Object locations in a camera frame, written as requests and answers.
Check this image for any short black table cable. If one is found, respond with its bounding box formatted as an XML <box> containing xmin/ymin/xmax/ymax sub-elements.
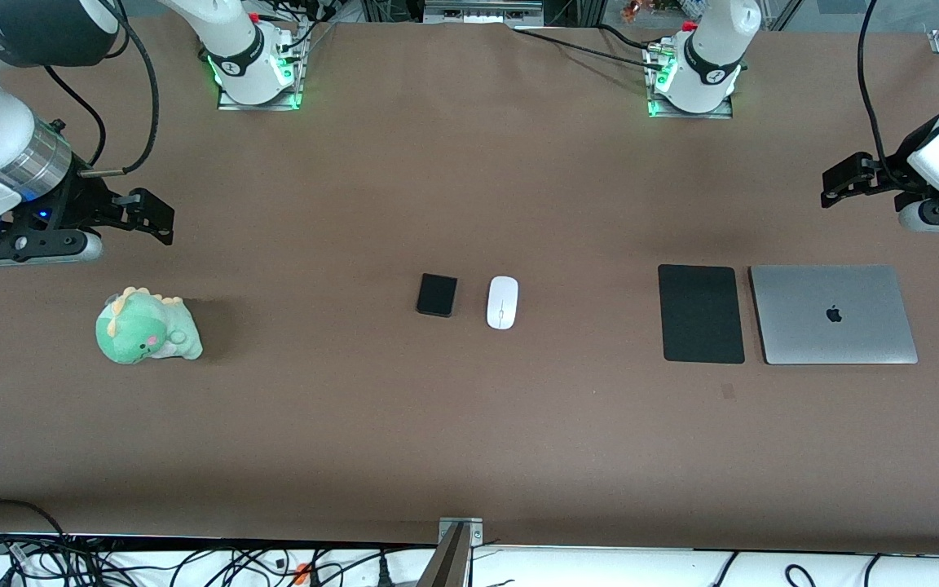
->
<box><xmin>597</xmin><ymin>23</ymin><xmax>654</xmax><ymax>50</ymax></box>

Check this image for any black phone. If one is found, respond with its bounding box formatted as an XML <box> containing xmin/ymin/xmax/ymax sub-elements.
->
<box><xmin>416</xmin><ymin>273</ymin><xmax>459</xmax><ymax>319</ymax></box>

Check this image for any white computer mouse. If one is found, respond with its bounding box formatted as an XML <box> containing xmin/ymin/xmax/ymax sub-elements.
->
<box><xmin>486</xmin><ymin>276</ymin><xmax>520</xmax><ymax>331</ymax></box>

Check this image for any grey metal box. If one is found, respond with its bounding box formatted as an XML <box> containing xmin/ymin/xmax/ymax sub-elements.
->
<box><xmin>422</xmin><ymin>0</ymin><xmax>544</xmax><ymax>27</ymax></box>

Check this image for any black mouse pad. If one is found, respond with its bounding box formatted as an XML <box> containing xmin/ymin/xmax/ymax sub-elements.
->
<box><xmin>657</xmin><ymin>263</ymin><xmax>747</xmax><ymax>364</ymax></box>

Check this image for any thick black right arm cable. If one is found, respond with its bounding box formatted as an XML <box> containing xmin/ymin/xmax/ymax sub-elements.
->
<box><xmin>78</xmin><ymin>0</ymin><xmax>161</xmax><ymax>177</ymax></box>

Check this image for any silver laptop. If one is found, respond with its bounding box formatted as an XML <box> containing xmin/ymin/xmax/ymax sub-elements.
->
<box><xmin>748</xmin><ymin>263</ymin><xmax>919</xmax><ymax>366</ymax></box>

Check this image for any long black table cable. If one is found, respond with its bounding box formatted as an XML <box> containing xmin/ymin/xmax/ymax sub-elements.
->
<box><xmin>513</xmin><ymin>29</ymin><xmax>670</xmax><ymax>73</ymax></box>

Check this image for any green dinosaur plush toy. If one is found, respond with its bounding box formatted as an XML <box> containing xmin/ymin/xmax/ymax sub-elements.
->
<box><xmin>95</xmin><ymin>286</ymin><xmax>204</xmax><ymax>365</ymax></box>

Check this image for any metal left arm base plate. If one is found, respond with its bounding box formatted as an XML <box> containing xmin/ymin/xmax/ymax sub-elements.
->
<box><xmin>646</xmin><ymin>91</ymin><xmax>735</xmax><ymax>121</ymax></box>

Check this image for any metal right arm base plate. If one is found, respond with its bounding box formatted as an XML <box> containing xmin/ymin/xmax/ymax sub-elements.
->
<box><xmin>216</xmin><ymin>77</ymin><xmax>306</xmax><ymax>112</ymax></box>

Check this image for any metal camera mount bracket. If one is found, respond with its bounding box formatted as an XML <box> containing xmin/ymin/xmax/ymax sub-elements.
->
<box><xmin>419</xmin><ymin>517</ymin><xmax>485</xmax><ymax>587</ymax></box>

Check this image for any black looped floor cable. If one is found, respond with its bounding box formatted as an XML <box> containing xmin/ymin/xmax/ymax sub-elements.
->
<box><xmin>0</xmin><ymin>498</ymin><xmax>75</xmax><ymax>587</ymax></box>

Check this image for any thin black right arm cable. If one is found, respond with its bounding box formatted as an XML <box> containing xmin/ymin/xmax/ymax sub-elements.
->
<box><xmin>44</xmin><ymin>65</ymin><xmax>107</xmax><ymax>168</ymax></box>

